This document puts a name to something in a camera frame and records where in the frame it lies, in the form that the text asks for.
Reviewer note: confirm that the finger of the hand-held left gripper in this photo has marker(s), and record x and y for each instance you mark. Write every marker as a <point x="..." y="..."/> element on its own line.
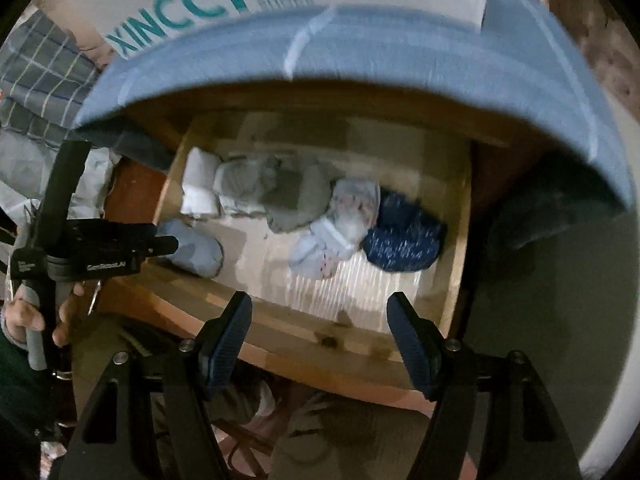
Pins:
<point x="162" y="246"/>

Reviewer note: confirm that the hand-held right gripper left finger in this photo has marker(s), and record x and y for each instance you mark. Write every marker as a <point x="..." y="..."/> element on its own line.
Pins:
<point x="227" y="345"/>

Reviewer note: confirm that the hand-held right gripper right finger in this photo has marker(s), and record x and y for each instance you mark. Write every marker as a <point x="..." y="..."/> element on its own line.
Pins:
<point x="410" y="345"/>

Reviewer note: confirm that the white sock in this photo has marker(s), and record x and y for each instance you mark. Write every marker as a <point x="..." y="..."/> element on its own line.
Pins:
<point x="200" y="190"/>

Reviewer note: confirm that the wooden drawer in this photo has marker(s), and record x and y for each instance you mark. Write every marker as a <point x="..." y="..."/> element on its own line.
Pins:
<point x="300" y="330"/>

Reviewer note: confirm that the pale floral underwear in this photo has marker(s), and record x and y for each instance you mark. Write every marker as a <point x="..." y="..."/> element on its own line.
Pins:
<point x="350" y="210"/>

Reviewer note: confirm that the person's left forearm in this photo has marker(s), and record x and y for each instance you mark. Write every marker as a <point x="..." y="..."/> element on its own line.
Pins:
<point x="15" y="385"/>

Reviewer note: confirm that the light blue rolled underwear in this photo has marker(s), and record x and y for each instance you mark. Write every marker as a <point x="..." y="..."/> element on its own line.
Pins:
<point x="195" y="252"/>

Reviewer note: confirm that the navy dotted underwear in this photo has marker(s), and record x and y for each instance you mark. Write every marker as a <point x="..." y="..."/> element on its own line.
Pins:
<point x="400" y="240"/>

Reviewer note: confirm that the light blue dotted underwear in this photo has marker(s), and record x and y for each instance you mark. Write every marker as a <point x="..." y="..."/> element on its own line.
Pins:
<point x="312" y="257"/>

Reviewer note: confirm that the person's left hand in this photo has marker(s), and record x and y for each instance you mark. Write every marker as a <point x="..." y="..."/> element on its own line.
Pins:
<point x="20" y="315"/>

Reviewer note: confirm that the white crumpled cloth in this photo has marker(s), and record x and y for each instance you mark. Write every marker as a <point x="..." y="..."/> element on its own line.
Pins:
<point x="20" y="170"/>

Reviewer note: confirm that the dark grey sock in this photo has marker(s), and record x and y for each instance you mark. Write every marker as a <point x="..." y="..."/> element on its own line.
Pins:
<point x="285" y="195"/>

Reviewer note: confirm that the plaid blanket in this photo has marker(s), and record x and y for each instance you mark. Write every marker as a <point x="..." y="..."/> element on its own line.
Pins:
<point x="40" y="75"/>

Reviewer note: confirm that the wooden nightstand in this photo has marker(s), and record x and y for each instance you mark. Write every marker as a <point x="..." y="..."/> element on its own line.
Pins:
<point x="320" y="102"/>

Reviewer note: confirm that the blue checked cloth cover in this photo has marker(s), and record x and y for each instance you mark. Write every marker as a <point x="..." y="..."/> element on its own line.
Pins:
<point x="400" y="45"/>

